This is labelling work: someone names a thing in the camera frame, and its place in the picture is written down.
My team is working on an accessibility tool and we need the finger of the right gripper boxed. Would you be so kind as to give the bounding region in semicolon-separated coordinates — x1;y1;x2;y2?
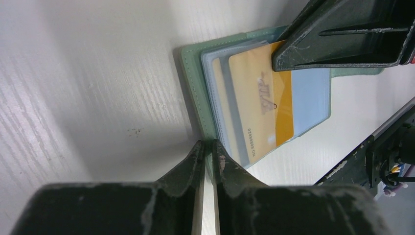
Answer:
272;0;415;71

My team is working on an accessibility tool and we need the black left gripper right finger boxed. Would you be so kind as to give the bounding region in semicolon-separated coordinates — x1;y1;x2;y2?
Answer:
212;140;391;235

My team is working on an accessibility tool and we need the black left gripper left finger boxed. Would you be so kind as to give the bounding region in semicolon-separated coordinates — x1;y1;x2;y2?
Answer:
12;141;206;235

